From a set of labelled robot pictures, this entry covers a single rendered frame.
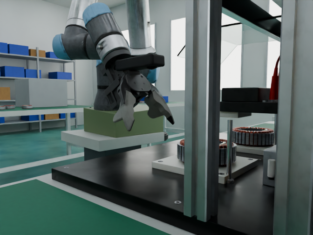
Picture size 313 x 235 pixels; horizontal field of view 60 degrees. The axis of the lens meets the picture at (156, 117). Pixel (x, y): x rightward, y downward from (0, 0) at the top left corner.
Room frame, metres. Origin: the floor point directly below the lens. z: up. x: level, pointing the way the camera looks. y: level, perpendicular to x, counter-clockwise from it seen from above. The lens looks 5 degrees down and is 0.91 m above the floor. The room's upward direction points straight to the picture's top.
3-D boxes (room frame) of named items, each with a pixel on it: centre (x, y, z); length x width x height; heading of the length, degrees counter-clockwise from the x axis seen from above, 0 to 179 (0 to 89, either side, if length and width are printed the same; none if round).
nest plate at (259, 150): (0.70, -0.25, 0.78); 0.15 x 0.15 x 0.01; 50
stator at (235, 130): (0.70, -0.25, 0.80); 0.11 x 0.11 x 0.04
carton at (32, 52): (6.65, 2.95, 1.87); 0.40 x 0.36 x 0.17; 49
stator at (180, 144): (0.52, -0.10, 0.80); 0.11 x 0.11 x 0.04
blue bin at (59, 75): (7.16, 2.52, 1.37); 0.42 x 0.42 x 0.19; 51
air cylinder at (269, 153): (0.42, -0.21, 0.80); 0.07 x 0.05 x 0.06; 140
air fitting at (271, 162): (0.40, -0.17, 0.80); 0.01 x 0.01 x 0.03; 50
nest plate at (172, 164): (0.52, -0.10, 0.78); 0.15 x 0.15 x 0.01; 50
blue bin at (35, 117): (6.56, 3.01, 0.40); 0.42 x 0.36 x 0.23; 50
